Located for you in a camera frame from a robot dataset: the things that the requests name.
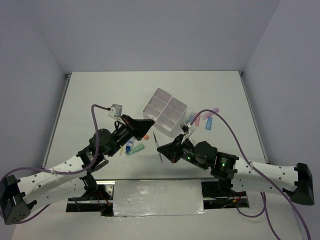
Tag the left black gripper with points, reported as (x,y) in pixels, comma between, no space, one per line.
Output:
(138,128)

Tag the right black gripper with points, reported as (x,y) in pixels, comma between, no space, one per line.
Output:
(172,150)

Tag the blue white glue tube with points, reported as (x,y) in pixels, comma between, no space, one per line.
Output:
(129,145)

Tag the grey craft knife pen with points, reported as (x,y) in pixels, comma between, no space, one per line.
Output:
(157,146)

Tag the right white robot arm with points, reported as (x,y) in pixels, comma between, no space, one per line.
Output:
(236,175)

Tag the green highlighter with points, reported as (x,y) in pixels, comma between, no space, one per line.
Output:
(137,149)

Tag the white compartment organizer box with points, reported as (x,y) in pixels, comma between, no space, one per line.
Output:
(167,111)

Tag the pink highlighter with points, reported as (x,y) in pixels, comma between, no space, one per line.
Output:
(197,120)

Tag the blue usb-like highlighter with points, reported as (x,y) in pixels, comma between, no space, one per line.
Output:
(208,125)

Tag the purple highlighter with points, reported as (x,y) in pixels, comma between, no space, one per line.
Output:
(207,114)

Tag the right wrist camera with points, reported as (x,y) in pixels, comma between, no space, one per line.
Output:
(187,128)

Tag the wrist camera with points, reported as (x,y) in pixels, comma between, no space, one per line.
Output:
(187,128)
(115,111)

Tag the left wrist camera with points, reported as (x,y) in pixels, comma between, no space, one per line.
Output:
(115,111)

